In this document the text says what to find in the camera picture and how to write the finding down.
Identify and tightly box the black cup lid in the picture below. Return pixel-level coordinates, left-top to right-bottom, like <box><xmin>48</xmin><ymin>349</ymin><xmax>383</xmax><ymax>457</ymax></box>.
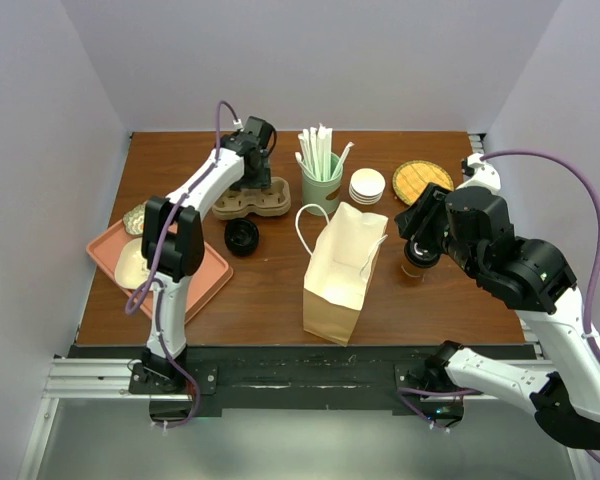
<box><xmin>404</xmin><ymin>241</ymin><xmax>440</xmax><ymax>269</ymax></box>

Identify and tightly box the single brown paper cup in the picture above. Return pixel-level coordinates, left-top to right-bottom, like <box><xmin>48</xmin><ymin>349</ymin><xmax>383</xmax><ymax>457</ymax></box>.
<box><xmin>401</xmin><ymin>259</ymin><xmax>426</xmax><ymax>278</ymax></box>

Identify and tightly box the stack of paper cups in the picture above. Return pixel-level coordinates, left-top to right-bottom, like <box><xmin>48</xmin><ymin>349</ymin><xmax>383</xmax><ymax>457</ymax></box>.
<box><xmin>349</xmin><ymin>168</ymin><xmax>386</xmax><ymax>205</ymax></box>

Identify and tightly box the cardboard cup carrier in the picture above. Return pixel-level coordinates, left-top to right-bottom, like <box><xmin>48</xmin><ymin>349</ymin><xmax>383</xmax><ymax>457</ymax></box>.
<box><xmin>212</xmin><ymin>177</ymin><xmax>291</xmax><ymax>221</ymax></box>

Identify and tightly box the brown paper bag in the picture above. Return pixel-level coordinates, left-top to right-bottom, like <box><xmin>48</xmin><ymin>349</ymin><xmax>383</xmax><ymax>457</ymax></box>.
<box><xmin>295</xmin><ymin>202</ymin><xmax>388</xmax><ymax>346</ymax></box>

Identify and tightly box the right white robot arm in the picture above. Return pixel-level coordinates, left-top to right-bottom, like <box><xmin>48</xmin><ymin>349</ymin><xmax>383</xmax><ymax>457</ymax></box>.
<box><xmin>395</xmin><ymin>183</ymin><xmax>600</xmax><ymax>451</ymax></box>

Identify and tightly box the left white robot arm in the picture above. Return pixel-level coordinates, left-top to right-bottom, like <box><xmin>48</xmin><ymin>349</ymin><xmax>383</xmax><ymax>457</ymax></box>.
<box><xmin>141</xmin><ymin>116</ymin><xmax>277</xmax><ymax>392</ymax></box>

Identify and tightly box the yellow woven coaster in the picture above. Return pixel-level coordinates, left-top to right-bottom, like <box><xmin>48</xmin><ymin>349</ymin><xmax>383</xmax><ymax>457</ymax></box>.
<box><xmin>392</xmin><ymin>160</ymin><xmax>454</xmax><ymax>206</ymax></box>

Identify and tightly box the wrapped straws bundle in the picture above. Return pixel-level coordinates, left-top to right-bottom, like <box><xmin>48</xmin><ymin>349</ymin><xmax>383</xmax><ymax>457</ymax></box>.
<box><xmin>295</xmin><ymin>124</ymin><xmax>354</xmax><ymax>182</ymax></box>

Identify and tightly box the green straw holder cup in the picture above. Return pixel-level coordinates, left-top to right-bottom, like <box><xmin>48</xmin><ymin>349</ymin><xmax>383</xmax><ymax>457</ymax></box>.
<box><xmin>302</xmin><ymin>153</ymin><xmax>343</xmax><ymax>214</ymax></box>

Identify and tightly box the stack of black lids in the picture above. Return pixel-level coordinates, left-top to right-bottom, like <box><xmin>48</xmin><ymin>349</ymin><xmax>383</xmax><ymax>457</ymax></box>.
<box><xmin>224</xmin><ymin>218</ymin><xmax>260</xmax><ymax>257</ymax></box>

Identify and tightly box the small floral dish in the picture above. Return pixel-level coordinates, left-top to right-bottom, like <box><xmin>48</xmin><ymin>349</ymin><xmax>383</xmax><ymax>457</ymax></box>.
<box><xmin>122</xmin><ymin>202</ymin><xmax>146</xmax><ymax>237</ymax></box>

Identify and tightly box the cream square bowl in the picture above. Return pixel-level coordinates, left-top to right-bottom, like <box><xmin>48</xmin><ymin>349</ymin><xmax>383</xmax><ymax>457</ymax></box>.
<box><xmin>114</xmin><ymin>238</ymin><xmax>150</xmax><ymax>290</ymax></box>

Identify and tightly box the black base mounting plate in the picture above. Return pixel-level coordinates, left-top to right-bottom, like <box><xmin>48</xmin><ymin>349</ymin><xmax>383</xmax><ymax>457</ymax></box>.
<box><xmin>128</xmin><ymin>346</ymin><xmax>455</xmax><ymax>421</ymax></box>

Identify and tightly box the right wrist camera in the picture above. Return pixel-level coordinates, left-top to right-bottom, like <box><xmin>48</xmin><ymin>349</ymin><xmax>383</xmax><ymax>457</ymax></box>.
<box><xmin>458</xmin><ymin>153</ymin><xmax>501</xmax><ymax>195</ymax></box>

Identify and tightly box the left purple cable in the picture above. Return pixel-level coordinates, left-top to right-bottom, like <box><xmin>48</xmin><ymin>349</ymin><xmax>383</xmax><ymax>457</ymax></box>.
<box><xmin>124</xmin><ymin>100</ymin><xmax>244</xmax><ymax>431</ymax></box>

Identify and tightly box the purple cable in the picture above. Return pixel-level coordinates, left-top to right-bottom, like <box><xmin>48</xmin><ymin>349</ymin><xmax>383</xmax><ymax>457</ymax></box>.
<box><xmin>124</xmin><ymin>100</ymin><xmax>244</xmax><ymax>431</ymax></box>
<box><xmin>394</xmin><ymin>149</ymin><xmax>600</xmax><ymax>476</ymax></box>

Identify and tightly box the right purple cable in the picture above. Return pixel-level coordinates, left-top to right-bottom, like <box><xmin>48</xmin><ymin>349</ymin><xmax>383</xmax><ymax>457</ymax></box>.
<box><xmin>394</xmin><ymin>149</ymin><xmax>600</xmax><ymax>476</ymax></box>

